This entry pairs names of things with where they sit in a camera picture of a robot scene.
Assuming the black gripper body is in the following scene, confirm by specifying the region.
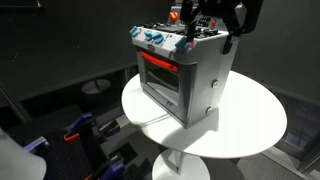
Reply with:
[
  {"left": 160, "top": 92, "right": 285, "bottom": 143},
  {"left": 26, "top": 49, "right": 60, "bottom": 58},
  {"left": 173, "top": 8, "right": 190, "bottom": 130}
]
[{"left": 199, "top": 0, "right": 265, "bottom": 37}]

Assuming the large blue stove knob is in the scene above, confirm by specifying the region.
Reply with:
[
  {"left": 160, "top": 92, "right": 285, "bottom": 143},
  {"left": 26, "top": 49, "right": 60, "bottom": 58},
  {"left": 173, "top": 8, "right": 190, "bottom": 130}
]
[{"left": 174, "top": 36, "right": 190, "bottom": 53}]

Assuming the grey toy stove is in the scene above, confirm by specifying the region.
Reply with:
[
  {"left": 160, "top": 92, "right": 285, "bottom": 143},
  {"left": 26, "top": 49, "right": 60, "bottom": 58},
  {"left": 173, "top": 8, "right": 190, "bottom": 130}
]
[{"left": 129, "top": 5, "right": 248, "bottom": 130}]

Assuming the small blue stove knob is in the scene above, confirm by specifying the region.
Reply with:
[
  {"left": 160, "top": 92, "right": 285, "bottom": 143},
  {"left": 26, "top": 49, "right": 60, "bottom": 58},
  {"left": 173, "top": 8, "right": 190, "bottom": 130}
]
[{"left": 129, "top": 25, "right": 140, "bottom": 38}]

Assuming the white round table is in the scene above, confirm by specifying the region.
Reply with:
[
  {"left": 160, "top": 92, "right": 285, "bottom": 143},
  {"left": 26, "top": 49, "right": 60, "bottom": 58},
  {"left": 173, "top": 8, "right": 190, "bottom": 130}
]
[{"left": 121, "top": 69, "right": 288, "bottom": 160}]

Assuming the white round table base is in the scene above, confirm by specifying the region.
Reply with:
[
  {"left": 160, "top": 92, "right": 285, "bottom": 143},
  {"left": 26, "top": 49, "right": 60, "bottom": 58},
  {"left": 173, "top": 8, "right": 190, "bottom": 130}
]
[{"left": 151, "top": 148, "right": 211, "bottom": 180}]

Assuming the black and purple clamp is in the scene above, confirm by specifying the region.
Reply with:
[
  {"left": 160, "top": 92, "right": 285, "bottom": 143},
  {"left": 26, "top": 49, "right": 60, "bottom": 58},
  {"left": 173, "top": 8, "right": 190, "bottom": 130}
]
[{"left": 97, "top": 119, "right": 121, "bottom": 138}]

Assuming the purple clamp with orange trigger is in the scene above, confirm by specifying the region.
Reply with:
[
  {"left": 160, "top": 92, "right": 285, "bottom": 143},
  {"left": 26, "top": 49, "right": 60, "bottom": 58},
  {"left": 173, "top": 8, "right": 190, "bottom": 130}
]
[{"left": 63, "top": 112, "right": 95, "bottom": 144}]

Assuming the purple and black equipment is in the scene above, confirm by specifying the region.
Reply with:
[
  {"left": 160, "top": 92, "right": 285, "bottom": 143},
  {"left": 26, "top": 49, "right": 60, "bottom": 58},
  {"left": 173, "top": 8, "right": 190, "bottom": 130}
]
[{"left": 23, "top": 128, "right": 111, "bottom": 180}]

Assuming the purple clamp jaw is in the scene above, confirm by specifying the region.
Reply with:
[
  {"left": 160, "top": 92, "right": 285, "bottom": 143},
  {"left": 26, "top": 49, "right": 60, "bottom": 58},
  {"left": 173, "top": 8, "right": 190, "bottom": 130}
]
[{"left": 22, "top": 136, "right": 50, "bottom": 153}]

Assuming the white rounded cover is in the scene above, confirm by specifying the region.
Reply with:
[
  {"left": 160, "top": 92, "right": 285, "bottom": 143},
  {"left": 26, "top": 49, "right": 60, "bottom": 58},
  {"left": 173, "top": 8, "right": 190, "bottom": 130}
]
[{"left": 0, "top": 128, "right": 47, "bottom": 180}]

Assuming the orange oven door handle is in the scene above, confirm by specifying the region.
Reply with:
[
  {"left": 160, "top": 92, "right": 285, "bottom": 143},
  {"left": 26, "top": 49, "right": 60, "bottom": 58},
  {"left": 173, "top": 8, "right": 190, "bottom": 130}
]
[{"left": 138, "top": 50, "right": 181, "bottom": 73}]

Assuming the grey round pedestal base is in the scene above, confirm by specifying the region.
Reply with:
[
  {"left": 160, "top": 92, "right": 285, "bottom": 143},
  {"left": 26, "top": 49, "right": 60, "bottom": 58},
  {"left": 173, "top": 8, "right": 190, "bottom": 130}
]
[{"left": 81, "top": 78, "right": 112, "bottom": 95}]

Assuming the purple clamp handle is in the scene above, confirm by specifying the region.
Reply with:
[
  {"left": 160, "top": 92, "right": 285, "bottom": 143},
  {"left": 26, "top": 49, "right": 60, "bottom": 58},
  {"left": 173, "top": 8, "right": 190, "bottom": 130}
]
[{"left": 99, "top": 159, "right": 126, "bottom": 180}]

